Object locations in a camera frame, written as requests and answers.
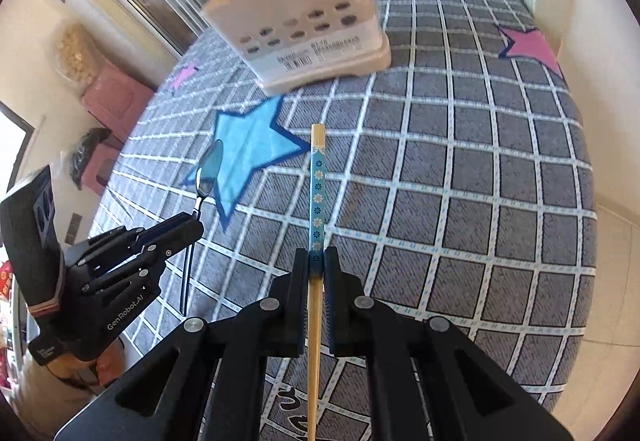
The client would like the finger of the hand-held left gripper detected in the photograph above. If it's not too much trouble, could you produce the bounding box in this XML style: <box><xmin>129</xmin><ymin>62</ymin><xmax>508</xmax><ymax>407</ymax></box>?
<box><xmin>75</xmin><ymin>212</ymin><xmax>205</xmax><ymax>272</ymax></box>
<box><xmin>79</xmin><ymin>251</ymin><xmax>167</xmax><ymax>297</ymax></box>

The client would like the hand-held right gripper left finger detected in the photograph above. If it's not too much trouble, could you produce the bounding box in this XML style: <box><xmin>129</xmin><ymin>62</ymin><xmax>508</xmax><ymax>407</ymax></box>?
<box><xmin>54</xmin><ymin>247</ymin><xmax>311</xmax><ymax>441</ymax></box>

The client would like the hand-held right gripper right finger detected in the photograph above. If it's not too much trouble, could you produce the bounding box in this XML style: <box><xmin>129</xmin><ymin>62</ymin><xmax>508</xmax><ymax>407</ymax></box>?
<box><xmin>322</xmin><ymin>247</ymin><xmax>576</xmax><ymax>441</ymax></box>

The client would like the metal spoon with dark handle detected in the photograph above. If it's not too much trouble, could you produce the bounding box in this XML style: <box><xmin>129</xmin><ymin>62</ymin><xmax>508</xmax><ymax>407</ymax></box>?
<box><xmin>178</xmin><ymin>140</ymin><xmax>225</xmax><ymax>317</ymax></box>

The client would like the blue floral bamboo chopstick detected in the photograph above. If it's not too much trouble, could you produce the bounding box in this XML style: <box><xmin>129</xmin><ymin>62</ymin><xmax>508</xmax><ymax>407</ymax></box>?
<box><xmin>306</xmin><ymin>122</ymin><xmax>329</xmax><ymax>441</ymax></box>

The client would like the beige plastic utensil holder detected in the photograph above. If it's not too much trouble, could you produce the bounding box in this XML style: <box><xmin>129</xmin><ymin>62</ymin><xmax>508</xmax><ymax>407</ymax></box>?
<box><xmin>202</xmin><ymin>0</ymin><xmax>392</xmax><ymax>97</ymax></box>

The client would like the person's left hand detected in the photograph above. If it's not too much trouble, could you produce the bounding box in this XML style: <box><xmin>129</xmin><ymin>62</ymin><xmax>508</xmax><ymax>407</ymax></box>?
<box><xmin>47</xmin><ymin>341</ymin><xmax>127</xmax><ymax>389</ymax></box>

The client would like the pink plastic stool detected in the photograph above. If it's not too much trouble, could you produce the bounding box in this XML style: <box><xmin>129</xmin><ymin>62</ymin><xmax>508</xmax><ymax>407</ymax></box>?
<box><xmin>80</xmin><ymin>141</ymin><xmax>123</xmax><ymax>194</ymax></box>

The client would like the window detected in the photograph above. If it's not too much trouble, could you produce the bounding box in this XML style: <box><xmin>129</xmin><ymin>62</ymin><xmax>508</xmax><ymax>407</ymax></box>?
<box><xmin>0</xmin><ymin>100</ymin><xmax>37</xmax><ymax>194</ymax></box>

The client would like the black plastic bag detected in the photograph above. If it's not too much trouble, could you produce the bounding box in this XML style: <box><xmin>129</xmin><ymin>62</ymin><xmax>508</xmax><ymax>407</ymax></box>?
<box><xmin>66</xmin><ymin>126</ymin><xmax>112</xmax><ymax>188</ymax></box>

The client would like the stack of pink plastic stools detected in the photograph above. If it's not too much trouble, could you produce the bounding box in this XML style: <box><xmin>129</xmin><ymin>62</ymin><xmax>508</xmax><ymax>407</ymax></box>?
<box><xmin>80</xmin><ymin>67</ymin><xmax>157</xmax><ymax>148</ymax></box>

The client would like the grey plaid star tablecloth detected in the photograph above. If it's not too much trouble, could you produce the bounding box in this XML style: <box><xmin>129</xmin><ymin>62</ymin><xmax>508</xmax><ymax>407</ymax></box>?
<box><xmin>87</xmin><ymin>0</ymin><xmax>598</xmax><ymax>441</ymax></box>

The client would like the clear bag of popcorn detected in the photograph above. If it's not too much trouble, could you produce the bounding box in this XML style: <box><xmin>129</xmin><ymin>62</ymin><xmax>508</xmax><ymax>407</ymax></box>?
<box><xmin>49</xmin><ymin>20</ymin><xmax>100</xmax><ymax>93</ymax></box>

